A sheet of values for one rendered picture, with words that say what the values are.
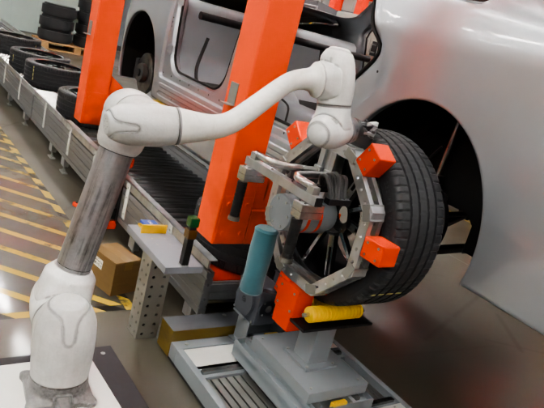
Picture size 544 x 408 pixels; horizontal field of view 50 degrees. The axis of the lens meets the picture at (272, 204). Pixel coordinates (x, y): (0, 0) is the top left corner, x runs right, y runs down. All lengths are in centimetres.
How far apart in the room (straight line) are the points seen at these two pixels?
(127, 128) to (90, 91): 262
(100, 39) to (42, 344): 275
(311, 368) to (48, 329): 110
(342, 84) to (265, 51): 68
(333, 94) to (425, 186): 51
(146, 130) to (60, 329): 55
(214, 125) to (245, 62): 81
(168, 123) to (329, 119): 46
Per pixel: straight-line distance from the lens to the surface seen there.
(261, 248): 212
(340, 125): 170
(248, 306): 251
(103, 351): 205
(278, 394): 233
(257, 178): 206
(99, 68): 411
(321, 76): 168
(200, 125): 156
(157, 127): 151
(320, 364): 240
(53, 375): 167
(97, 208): 172
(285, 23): 235
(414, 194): 195
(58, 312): 163
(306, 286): 209
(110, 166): 169
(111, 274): 299
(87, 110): 414
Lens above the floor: 141
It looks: 16 degrees down
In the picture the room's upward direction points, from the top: 15 degrees clockwise
